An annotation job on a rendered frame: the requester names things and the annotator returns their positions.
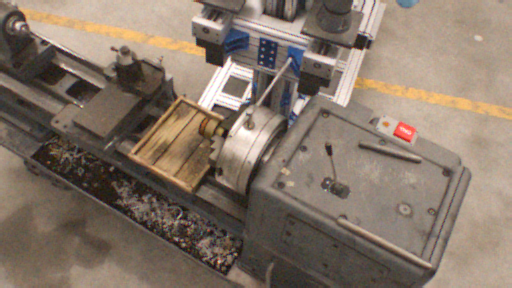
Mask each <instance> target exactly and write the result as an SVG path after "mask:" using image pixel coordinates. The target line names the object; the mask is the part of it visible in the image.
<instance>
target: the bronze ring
mask: <svg viewBox="0 0 512 288"><path fill-rule="evenodd" d="M222 121H223V120H217V119H215V118H211V117H208V116H206V117H205V118H204V119H203V120H202V121H201V122H200V126H199V135H201V136H203V137H205V139H206V140H210V139H211V138H212V137H213V136H214V135H215V134H216V135H219V136H220V137H222V138H224V139H225V140H226V138H227V136H228V135H229V130H228V129H226V128H224V127H223V126H220V125H221V122H222Z"/></svg>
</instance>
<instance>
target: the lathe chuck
mask: <svg viewBox="0 0 512 288"><path fill-rule="evenodd" d="M260 106H262V105H260ZM253 107H254V105H251V106H249V107H248V108H247V109H249V108H250V109H252V108H253ZM247 109H246V110H247ZM246 110H245V111H244V112H243V113H242V115H241V116H239V119H238V120H237V121H236V122H235V124H234V126H233V127H232V129H231V130H230V132H229V135H230V133H231V132H232V131H233V130H234V129H235V128H236V126H238V125H239V123H240V122H241V121H242V120H243V119H244V117H245V116H246ZM277 114H279V113H277V112H275V111H272V110H270V109H269V108H267V107H265V106H262V107H260V108H259V107H258V108H257V109H256V111H254V113H253V123H254V128H253V129H251V130H247V129H245V128H244V125H243V126H241V128H240V129H239V130H238V131H237V132H236V134H235V135H234V136H233V137H230V136H229V135H228V136H227V138H226V140H225V141H224V145H223V146H222V149H221V150H220V155H219V157H218V160H217V163H216V167H218V168H219V167H221V168H222V170H224V172H223V176H220V175H219V174H218V173H216V172H215V179H216V180H218V181H219V182H220V183H222V184H225V185H226V186H228V187H229V188H231V189H234V190H235V191H237V192H238V190H237V184H238V179H239V174H240V171H241V170H242V167H243V165H244V161H245V159H246V157H247V155H248V154H249V150H250V149H251V147H252V145H254V141H255V140H256V139H257V137H258V135H259V133H260V132H261V130H263V128H264V126H265V125H266V124H267V123H268V122H269V120H270V119H271V118H272V117H273V116H275V115H277Z"/></svg>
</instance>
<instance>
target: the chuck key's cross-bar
mask: <svg viewBox="0 0 512 288"><path fill-rule="evenodd" d="M291 61H292V58H290V57H289V59H288V61H287V62H286V63H285V64H284V67H282V69H281V70H280V71H279V73H278V75H277V76H276V77H275V78H274V81H272V82H271V84H270V85H269V87H268V88H267V90H266V91H265V92H264V94H263V96H261V98H260V99H259V101H258V102H257V103H256V105H255V106H254V107H253V108H252V110H253V113H254V111H256V109H257V108H258V107H259V106H260V104H261V103H262V101H264V98H265V97H266V96H267V95H268V94H269V91H270V90H271V89H272V88H273V86H274V84H275V83H276V82H277V81H278V80H279V77H281V75H282V74H283V72H284V70H285V69H286V68H287V67H288V66H289V63H290V62H291ZM248 119H249V116H245V117H244V119H243V120H242V121H241V122H240V123H239V125H238V126H236V128H235V129H234V130H233V131H232V132H231V133H230V135H229V136H230V137H233V136H234V135H235V134H236V132H237V131H238V130H239V129H240V128H241V126H243V125H244V123H245V122H246V121H247V120H248Z"/></svg>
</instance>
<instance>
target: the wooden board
mask: <svg viewBox="0 0 512 288"><path fill-rule="evenodd" d="M182 103H184V104H182ZM181 104H182V105H181ZM184 105H185V106H187V107H185V106H184ZM188 105H189V106H188ZM181 106H182V107H181ZM170 107H171V108H170V109H169V110H168V111H166V112H165V114H164V116H162V117H161V118H160V120H159V121H157V123H156V124H155V126H154V127H153V128H152V129H151V130H150V131H149V132H148V133H147V134H146V135H145V137H144V138H143V139H142V140H140V142H139V143H138V144H137V145H136V146H135V148H134V149H133V150H131V151H130V155H129V154H128V157H129V159H130V160H131V161H133V162H135V163H136V164H137V165H140V166H142V167H143V168H145V169H146V170H149V171H150V172H152V173H153V174H155V175H158V176H159V177H160V178H162V179H165V180H166V181H168V182H170V183H172V184H175V185H176V186H177V187H179V188H180V189H183V190H185V191H186V192H188V193H189V194H194V193H195V190H196V189H197V188H198V187H199V186H200V184H201V183H202V181H203V180H204V179H205V177H206V176H207V175H208V174H209V173H210V170H212V169H213V166H211V165H208V162H209V157H210V155H211V154H210V147H211V146H210V140H206V139H205V137H203V136H201V135H199V126H200V122H201V121H202V120H203V119H204V118H205V117H206V116H208V117H211V118H215V119H217V120H222V119H223V118H224V117H223V116H220V115H219V114H216V113H215V112H213V111H211V112H210V110H209V109H207V108H205V107H204V106H200V105H199V104H197V103H195V102H194V101H190V100H189V99H187V98H186V97H185V96H180V97H179V98H178V99H177V100H176V101H175V103H174V104H173V105H172V106H170ZM179 107H180V109H178V108H179ZM184 108H185V109H184ZM186 108H187V109H186ZM176 109H178V110H176ZM207 110H208V111H209V112H208V111H207ZM196 111H197V112H196ZM199 111H201V112H202V113H201V112H199ZM179 112H180V113H179ZM198 112H199V113H198ZM172 113H174V114H173V116H172ZM201 114H202V115H201ZM204 114H205V115H204ZM175 116H176V117H175ZM202 116H203V117H202ZM180 117H181V118H180ZM184 118H185V119H184ZM175 120H176V121H175ZM188 123H189V124H188ZM185 124H186V125H185ZM192 128H193V129H192ZM194 129H195V130H194ZM146 137H147V138H146ZM190 138H191V139H190ZM148 140H150V141H148ZM143 141H144V142H143ZM195 141H196V142H195ZM146 142H147V143H148V144H147V143H146ZM149 142H150V143H149ZM153 143H154V145H153ZM196 143H197V144H196ZM203 143H204V145H202V144H203ZM205 143H206V144H205ZM157 144H158V145H157ZM145 145H147V146H145ZM162 145H163V146H162ZM205 145H206V146H205ZM157 146H158V147H157ZM148 148H150V149H148ZM158 148H159V149H158ZM203 148H204V149H203ZM142 149H144V150H142ZM161 149H162V150H164V151H162V150H161ZM207 149H209V150H207ZM156 150H157V153H159V154H157V153H156ZM139 151H140V153H138V152H139ZM201 151H202V152H201ZM165 152H166V153H165ZM196 152H198V153H197V154H196ZM200 152H201V154H200V155H199V153H200ZM160 153H161V154H160ZM163 153H164V154H163ZM138 154H139V155H138ZM142 154H143V155H142ZM162 154H163V155H162ZM203 154H205V155H203ZM206 154H207V155H206ZM137 155H138V156H139V157H138V156H137ZM141 155H142V156H143V159H141V158H142V156H141ZM144 155H145V156H144ZM156 155H158V156H156ZM197 155H198V156H197ZM140 156H141V157H140ZM160 156H161V157H160ZM194 156H195V157H194ZM202 156H203V157H202ZM164 157H166V158H165V159H166V160H165V159H164ZM198 157H199V158H200V159H199V158H198ZM206 157H207V158H206ZM144 158H145V159H146V158H148V159H147V161H146V160H144ZM159 158H160V159H159ZM167 158H168V159H167ZM195 158H196V159H195ZM203 158H205V159H203ZM140 160H141V161H140ZM149 160H150V162H149ZM154 160H155V161H154ZM186 160H187V161H186ZM189 160H190V161H189ZM200 160H201V161H202V162H201V161H200ZM183 161H184V162H183ZM193 161H194V162H193ZM196 161H197V162H196ZM206 161H208V162H206ZM146 162H147V163H146ZM156 162H157V163H156ZM192 162H193V163H192ZM150 163H151V164H150ZM174 163H175V164H174ZM185 163H186V164H185ZM191 163H192V164H191ZM206 163H207V166H206ZM154 164H157V165H158V167H157V165H154ZM188 164H189V165H188ZM190 164H191V165H192V166H191V165H190ZM150 165H151V166H150ZM183 165H184V166H183ZM203 165H204V166H203ZM155 166H156V167H155ZM159 166H160V167H159ZM180 166H181V167H180ZM194 166H195V168H194ZM199 166H200V167H199ZM179 167H180V168H179ZM203 167H204V168H205V169H203V170H202V168H203ZM169 168H170V169H169ZM193 168H194V169H193ZM178 169H179V170H178ZM183 169H184V170H183ZM162 170H163V171H162ZM165 170H166V172H165ZM175 170H176V171H175ZM177 171H178V172H177ZM189 171H190V172H189ZM200 171H201V172H200ZM179 172H180V173H179ZM185 172H186V173H185ZM204 172H205V173H204ZM174 173H175V175H174ZM178 173H179V174H178ZM194 173H195V174H194ZM196 173H197V176H196ZM177 174H178V175H177ZM189 175H190V177H189ZM192 175H193V176H192ZM177 176H178V178H177ZM186 176H187V177H186ZM191 176H192V177H191ZM185 177H186V178H185ZM195 177H196V178H195ZM184 178H185V179H184ZM190 178H191V179H190ZM188 179H189V180H191V181H189V180H188ZM193 179H195V180H193ZM183 180H184V181H183ZM186 180H187V181H188V182H186ZM192 180H193V181H194V182H193V181H192ZM185 182H186V183H185ZM190 182H191V183H192V184H191V183H190ZM188 183H189V184H190V185H188Z"/></svg>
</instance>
